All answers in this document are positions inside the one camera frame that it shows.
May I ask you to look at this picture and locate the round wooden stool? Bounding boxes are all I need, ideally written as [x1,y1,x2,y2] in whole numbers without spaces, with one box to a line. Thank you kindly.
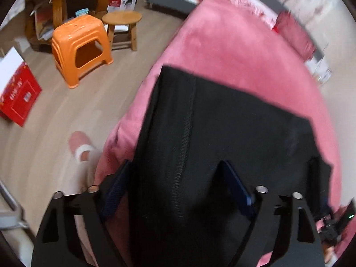
[102,11,142,51]

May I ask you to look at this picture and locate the dark red pillow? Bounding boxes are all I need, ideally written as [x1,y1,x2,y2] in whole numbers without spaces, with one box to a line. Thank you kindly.
[272,11,316,61]

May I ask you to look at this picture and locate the wooden desk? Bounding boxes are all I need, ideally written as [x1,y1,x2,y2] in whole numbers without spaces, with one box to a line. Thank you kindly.
[25,0,109,52]

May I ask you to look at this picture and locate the right bedside table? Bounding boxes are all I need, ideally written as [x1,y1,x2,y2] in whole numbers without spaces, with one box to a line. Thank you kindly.
[305,44,332,86]

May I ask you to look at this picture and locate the orange plastic stool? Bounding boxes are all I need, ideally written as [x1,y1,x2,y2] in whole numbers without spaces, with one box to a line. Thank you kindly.
[51,14,113,89]

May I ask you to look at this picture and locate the pink bed blanket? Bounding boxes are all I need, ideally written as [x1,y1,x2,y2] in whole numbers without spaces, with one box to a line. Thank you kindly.
[75,0,356,267]

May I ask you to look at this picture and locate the patterned curtain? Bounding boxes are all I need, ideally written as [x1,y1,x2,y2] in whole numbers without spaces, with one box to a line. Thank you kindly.
[278,0,355,52]

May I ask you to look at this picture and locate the pink floral crumpled cloth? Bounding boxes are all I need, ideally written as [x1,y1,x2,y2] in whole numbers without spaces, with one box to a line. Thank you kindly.
[228,0,277,29]

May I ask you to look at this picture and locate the black pants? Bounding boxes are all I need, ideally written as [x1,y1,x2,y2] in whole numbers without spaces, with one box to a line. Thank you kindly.
[127,66,331,266]

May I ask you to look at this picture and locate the light blue round container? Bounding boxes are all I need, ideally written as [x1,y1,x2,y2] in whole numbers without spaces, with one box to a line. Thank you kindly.
[75,8,89,17]

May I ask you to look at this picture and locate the pink slipper foot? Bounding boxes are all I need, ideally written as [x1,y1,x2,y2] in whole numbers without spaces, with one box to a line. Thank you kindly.
[68,131,95,162]

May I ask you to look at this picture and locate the red cardboard box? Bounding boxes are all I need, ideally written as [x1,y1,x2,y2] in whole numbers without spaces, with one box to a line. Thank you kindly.
[1,62,42,127]

